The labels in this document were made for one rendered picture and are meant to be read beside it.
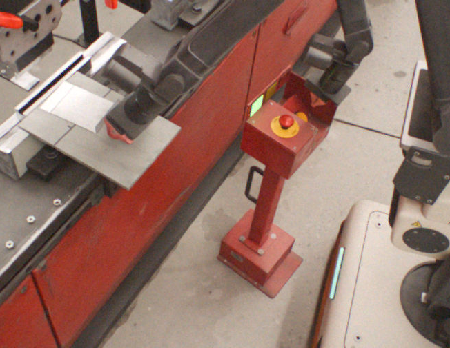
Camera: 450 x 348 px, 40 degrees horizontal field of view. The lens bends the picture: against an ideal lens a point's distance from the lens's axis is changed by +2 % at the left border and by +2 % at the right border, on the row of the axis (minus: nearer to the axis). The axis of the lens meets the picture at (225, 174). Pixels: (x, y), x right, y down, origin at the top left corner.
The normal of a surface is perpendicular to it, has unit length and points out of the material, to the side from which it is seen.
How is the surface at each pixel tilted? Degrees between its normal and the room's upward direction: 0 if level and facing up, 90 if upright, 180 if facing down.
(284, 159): 90
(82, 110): 0
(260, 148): 90
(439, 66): 83
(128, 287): 0
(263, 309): 0
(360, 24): 77
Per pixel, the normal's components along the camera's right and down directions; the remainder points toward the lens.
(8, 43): 0.85, 0.47
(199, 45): -0.10, 0.59
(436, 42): -0.23, 0.71
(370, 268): 0.09, -0.57
